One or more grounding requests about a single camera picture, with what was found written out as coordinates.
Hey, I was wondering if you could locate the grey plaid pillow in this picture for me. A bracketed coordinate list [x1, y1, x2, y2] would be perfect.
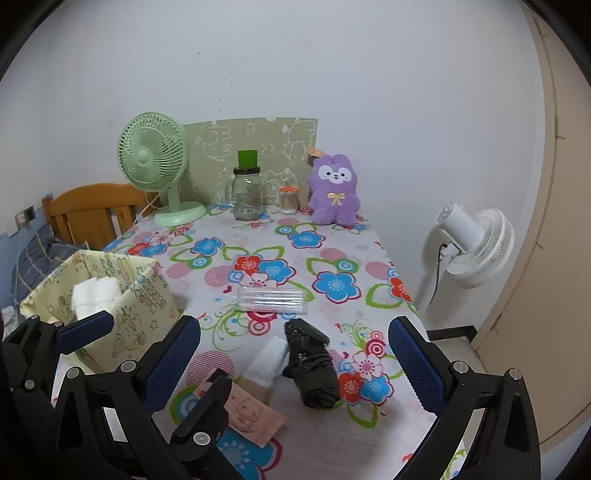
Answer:
[11, 224, 88, 282]

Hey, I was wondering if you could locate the yellow fabric storage box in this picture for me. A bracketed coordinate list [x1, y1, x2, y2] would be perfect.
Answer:
[19, 249, 181, 374]

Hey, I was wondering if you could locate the green desk fan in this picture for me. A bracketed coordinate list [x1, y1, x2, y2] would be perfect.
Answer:
[117, 112, 207, 227]

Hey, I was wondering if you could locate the green patterned board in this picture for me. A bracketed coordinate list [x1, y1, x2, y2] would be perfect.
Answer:
[181, 117, 319, 206]

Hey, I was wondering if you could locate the beige door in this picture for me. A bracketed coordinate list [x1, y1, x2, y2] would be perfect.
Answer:
[475, 14, 591, 446]

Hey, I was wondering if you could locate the wooden bed headboard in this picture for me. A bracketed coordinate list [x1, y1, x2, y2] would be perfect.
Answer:
[41, 184, 160, 250]

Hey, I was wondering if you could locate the small glass jar orange lid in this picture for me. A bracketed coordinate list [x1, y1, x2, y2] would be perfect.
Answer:
[278, 183, 298, 215]

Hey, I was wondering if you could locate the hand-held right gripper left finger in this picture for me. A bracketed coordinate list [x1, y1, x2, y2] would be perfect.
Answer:
[54, 315, 202, 480]

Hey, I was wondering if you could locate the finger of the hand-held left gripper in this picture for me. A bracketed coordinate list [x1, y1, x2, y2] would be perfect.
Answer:
[2, 311, 115, 393]
[171, 375, 232, 463]

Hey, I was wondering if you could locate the clear plastic case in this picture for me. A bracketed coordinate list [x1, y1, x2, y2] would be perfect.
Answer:
[237, 286, 313, 317]

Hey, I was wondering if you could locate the glass mug jar green lid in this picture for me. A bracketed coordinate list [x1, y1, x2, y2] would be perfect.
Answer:
[225, 150, 264, 221]

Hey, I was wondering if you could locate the white standing fan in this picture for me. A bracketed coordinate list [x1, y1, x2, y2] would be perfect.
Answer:
[416, 202, 515, 319]

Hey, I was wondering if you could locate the white towel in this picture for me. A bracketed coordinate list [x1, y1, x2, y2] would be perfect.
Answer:
[244, 336, 290, 389]

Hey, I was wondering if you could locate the white cloth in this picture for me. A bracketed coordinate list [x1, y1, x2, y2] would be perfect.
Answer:
[71, 276, 124, 320]

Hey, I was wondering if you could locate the pink cartoon pack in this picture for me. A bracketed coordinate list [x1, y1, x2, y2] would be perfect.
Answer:
[191, 369, 287, 449]

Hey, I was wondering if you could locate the purple plush toy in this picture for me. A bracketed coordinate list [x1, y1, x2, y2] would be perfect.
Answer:
[306, 148, 362, 227]

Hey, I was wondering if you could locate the floral tablecloth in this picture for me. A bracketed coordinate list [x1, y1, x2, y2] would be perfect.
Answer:
[48, 203, 467, 480]

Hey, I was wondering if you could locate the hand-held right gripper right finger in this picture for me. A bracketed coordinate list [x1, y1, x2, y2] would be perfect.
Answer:
[388, 316, 541, 480]

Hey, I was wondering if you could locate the black plastic bag bundle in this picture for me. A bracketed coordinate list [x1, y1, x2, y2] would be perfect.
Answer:
[283, 318, 341, 409]

